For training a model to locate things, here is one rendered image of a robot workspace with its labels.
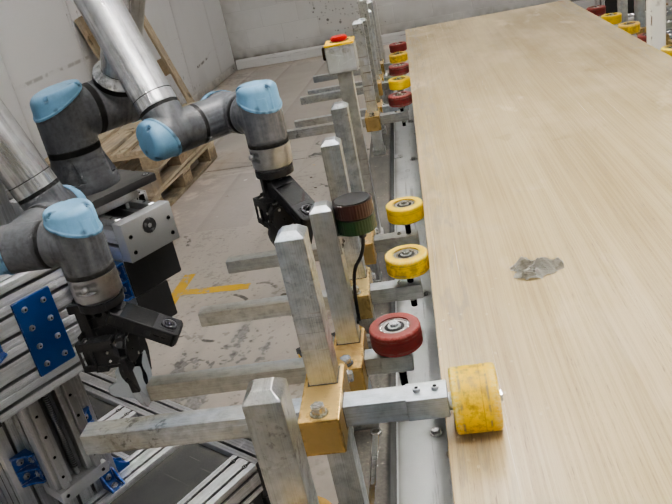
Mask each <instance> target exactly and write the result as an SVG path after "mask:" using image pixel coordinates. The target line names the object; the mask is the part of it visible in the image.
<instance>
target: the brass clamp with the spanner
mask: <svg viewBox="0 0 672 504"><path fill-rule="evenodd" d="M359 328H360V338H359V342H354V343H347V344H339V345H338V343H337V339H336V334H335V339H334V348H335V353H336V357H337V358H338V359H340V357H341V356H343V355H350V357H351V360H353V364H352V365H351V366H350V367H348V368H349V370H352V371H353V374H354V381H353V382H350V383H349V385H350V389H351V392H353V391H362V390H368V376H369V375H367V370H366V366H365V361H364V357H365V349H369V347H368V343H371V340H370V335H369V334H367V331H366V330H365V329H364V328H363V327H362V326H360V325H359Z"/></svg>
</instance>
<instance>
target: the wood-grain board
mask: <svg viewBox="0 0 672 504"><path fill-rule="evenodd" d="M405 35H406V44H407V54H408V64H409V73H410V83H411V93H412V102H413V112H414V122H415V132H416V141H417V151H418V161H419V170H420V180H421V190H422V199H423V209H424V219H425V229H426V238H427V248H428V258H429V267H430V277H431V287H432V296H433V306H434V316H435V325H436V335H437V345H438V355H439V364H440V374H441V380H446V384H447V390H448V392H450V384H449V376H448V368H449V367H454V366H462V365H471V364H479V363H488V362H492V363H493V364H494V366H495V370H496V375H497V380H498V385H499V390H502V393H503V401H501V405H502V412H503V421H504V428H503V430H500V431H491V432H481V433H472V434H462V435H459V434H458V433H457V431H456V426H455V419H454V413H453V410H450V413H451V416H450V417H445V422H446V432H447V442H448V452H449V461H450V471H451V481H452V490H453V500H454V504H672V57H671V56H669V55H668V54H666V53H664V52H662V51H660V50H659V49H657V48H655V47H653V46H651V45H649V44H647V43H646V42H644V41H642V40H640V39H638V38H637V37H635V36H633V35H631V34H629V33H628V32H626V31H624V30H622V29H620V28H618V27H617V26H615V25H613V24H611V23H609V22H607V21H606V20H604V19H602V18H600V17H598V16H597V15H595V14H593V13H591V12H589V11H587V10H586V9H584V8H582V7H580V6H578V5H576V4H575V3H573V2H571V1H569V0H562V1H557V2H551V3H546V4H540V5H535V6H530V7H524V8H519V9H514V10H508V11H503V12H497V13H492V14H487V15H481V16H476V17H471V18H465V19H460V20H454V21H449V22H444V23H438V24H433V25H428V26H422V27H417V28H411V29H406V30H405ZM521 256H522V257H527V258H528V259H529V260H535V259H536V258H537V257H538V258H540V257H547V258H549V259H555V258H557V257H559V258H560V259H561V260H562V261H563V262H564V268H563V269H559V270H558V271H557V272H555V273H552V274H548V275H545V276H543V278H542V279H541V278H529V279H528V280H525V279H522V278H521V279H520V278H519V279H518V278H514V275H515V273H517V272H516V271H511V270H510V268H509V267H511V266H512V265H514V264H515V263H516V262H517V261H518V259H519V258H520V257H521Z"/></svg>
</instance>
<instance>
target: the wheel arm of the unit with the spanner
mask: <svg viewBox="0 0 672 504"><path fill-rule="evenodd" d="M364 361H365V366H366V370H367V375H375V374H388V373H396V372H400V373H404V372H406V371H413V370H414V356H413V353H411V354H409V355H406V356H402V357H396V358H389V357H383V356H380V355H378V354H377V353H375V352H374V350H373V349H365V357H364ZM269 377H280V378H286V379H287V382H288V385H291V384H300V383H305V379H306V370H305V366H304V362H303V358H302V357H301V358H293V359H285V360H277V361H269V362H261V363H253V364H245V365H237V366H229V367H221V368H213V369H205V370H197V371H189V372H181V373H173V374H165V375H157V376H151V378H150V380H149V382H148V383H147V385H146V389H147V391H148V394H149V397H150V400H151V401H158V400H166V399H175V398H183V397H191V396H200V395H208V394H216V393H225V392H233V391H241V390H247V387H248V383H249V382H251V381H252V380H254V379H261V378H269Z"/></svg>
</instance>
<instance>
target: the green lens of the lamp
mask: <svg viewBox="0 0 672 504"><path fill-rule="evenodd" d="M335 221H336V225H337V230H338V233H339V234H340V235H342V236H346V237H354V236H360V235H364V234H367V233H369V232H371V231H373V230H374V229H375V228H376V227H377V222H376V217H375V211H374V212H373V214H372V215H371V216H370V217H368V218H366V219H364V220H361V221H357V222H350V223H345V222H340V221H338V220H337V219H336V218H335Z"/></svg>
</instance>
